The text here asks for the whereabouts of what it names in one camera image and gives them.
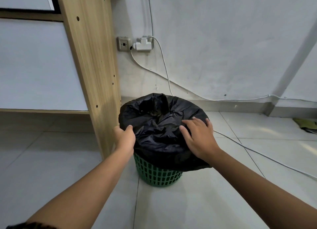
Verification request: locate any black plastic trash bag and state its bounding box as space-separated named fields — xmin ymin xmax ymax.
xmin=118 ymin=93 xmax=212 ymax=172

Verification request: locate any white cable across floor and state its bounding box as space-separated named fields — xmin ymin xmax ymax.
xmin=152 ymin=36 xmax=317 ymax=180

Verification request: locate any olive green cloth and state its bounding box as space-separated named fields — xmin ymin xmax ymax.
xmin=293 ymin=118 xmax=317 ymax=134

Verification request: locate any white plug adapter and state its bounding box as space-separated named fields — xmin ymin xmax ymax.
xmin=133 ymin=36 xmax=154 ymax=51

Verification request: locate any dark patterned sleeve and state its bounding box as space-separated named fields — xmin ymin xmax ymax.
xmin=6 ymin=221 xmax=58 ymax=229

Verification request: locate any wooden furniture frame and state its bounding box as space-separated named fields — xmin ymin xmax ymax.
xmin=0 ymin=0 xmax=124 ymax=160

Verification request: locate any thin grey wall wire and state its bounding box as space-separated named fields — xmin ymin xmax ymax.
xmin=147 ymin=0 xmax=154 ymax=37

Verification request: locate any person's left hand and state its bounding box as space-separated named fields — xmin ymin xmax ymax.
xmin=113 ymin=125 xmax=136 ymax=156

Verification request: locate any large white furniture panel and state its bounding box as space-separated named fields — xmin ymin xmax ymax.
xmin=0 ymin=18 xmax=89 ymax=111

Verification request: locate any green plastic waste basket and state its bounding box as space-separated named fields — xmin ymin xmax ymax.
xmin=133 ymin=153 xmax=183 ymax=187

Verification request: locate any grey wall socket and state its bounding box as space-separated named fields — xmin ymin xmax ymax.
xmin=117 ymin=36 xmax=132 ymax=52

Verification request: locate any person's left forearm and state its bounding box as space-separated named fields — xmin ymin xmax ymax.
xmin=26 ymin=147 xmax=135 ymax=229

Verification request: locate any person's right forearm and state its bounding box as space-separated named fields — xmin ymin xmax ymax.
xmin=206 ymin=148 xmax=317 ymax=229

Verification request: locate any person's right hand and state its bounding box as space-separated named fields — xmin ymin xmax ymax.
xmin=179 ymin=117 xmax=221 ymax=160

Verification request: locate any white cable along wall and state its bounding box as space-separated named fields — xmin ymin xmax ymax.
xmin=130 ymin=50 xmax=317 ymax=102

